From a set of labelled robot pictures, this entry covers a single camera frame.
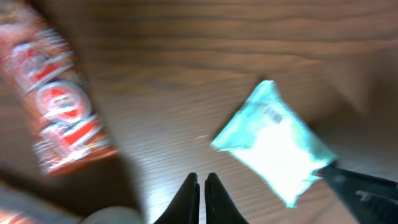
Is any orange chocolate bar wrapper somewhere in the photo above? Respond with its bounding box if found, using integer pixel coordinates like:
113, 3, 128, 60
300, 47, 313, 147
1, 1, 118, 176

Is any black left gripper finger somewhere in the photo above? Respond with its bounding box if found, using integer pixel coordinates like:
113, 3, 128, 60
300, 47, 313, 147
205, 173, 249, 224
154, 172, 200, 224
318, 165, 397, 224

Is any orange snack box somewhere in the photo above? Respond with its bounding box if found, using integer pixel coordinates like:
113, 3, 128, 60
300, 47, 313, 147
0, 210, 37, 224

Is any white wet wipes pack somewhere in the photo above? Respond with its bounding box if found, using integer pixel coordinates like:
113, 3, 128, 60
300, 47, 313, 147
211, 80, 336, 208

